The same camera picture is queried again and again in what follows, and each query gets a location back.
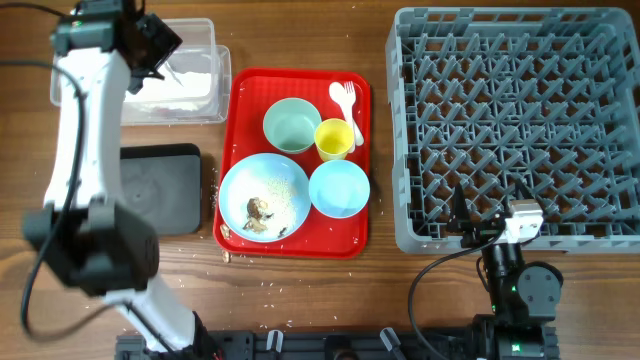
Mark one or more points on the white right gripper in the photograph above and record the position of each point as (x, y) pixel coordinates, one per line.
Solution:
(458, 221)

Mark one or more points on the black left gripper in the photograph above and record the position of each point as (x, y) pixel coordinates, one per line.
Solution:
(168, 41)

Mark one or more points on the white napkin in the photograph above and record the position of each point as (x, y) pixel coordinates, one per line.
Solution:
(182, 91)

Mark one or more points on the light blue bowl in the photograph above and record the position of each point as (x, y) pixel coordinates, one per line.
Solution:
(339, 189)

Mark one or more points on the yellow cup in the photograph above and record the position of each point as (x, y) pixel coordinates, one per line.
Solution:
(333, 139)

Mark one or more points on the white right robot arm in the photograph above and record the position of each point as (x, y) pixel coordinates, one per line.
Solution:
(523, 295)

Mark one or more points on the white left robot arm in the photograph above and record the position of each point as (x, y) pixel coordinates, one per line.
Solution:
(85, 233)

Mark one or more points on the grey dishwasher rack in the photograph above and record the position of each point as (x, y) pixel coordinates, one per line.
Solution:
(487, 99)

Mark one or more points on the clear plastic bin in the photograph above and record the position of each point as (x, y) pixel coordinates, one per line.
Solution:
(198, 53)

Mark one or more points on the red serving tray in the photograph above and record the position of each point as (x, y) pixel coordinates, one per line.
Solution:
(253, 91)

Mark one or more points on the black plastic bin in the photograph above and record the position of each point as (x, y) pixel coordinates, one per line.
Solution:
(163, 184)

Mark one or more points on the green bowl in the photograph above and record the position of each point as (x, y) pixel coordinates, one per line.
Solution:
(290, 124)

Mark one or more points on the white plastic fork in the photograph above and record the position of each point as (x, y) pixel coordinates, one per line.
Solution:
(351, 98)

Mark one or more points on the white plastic spoon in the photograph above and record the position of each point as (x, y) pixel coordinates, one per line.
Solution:
(337, 94)

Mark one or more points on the light blue plate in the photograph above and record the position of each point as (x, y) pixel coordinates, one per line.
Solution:
(278, 180)

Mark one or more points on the black mounting rail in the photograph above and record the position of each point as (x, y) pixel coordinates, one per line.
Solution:
(454, 343)

